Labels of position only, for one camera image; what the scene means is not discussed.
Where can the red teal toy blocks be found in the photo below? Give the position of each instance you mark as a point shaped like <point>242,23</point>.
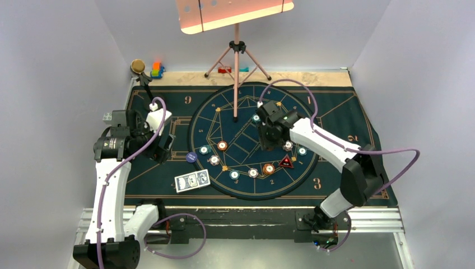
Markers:
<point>228,69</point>

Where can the pink music stand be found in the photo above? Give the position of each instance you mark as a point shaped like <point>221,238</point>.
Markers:
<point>201,16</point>

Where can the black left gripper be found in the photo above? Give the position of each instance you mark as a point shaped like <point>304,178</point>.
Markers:
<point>163,152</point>

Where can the green poker chip stack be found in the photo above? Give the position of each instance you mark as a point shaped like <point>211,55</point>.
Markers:
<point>234,175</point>

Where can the red triangular dealer button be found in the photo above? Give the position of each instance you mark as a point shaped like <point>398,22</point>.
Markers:
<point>286,162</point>

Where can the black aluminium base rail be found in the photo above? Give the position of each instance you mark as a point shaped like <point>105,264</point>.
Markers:
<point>273,222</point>

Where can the orange poker chip stack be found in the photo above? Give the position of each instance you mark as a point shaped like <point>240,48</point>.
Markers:
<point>268,169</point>

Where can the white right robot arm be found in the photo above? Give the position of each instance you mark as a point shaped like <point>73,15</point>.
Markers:
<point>362,172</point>

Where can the colourful toy brick train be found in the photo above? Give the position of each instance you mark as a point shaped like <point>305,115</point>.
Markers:
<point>157,70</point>

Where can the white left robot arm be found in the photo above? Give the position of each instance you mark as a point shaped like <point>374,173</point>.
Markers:
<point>110,242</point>

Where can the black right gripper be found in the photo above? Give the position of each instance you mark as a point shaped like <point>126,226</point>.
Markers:
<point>265,141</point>

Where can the blue playing card box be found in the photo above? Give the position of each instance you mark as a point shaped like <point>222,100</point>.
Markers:
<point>193,180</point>

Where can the dark green poker mat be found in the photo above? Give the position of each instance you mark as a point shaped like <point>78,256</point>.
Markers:
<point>335,109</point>

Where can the purple small blind button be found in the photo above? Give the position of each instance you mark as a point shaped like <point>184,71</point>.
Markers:
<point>191,157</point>

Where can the round brass bell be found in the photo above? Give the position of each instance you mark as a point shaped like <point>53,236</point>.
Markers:
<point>138,68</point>

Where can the round dark poker mat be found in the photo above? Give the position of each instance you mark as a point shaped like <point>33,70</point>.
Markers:
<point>212,122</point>

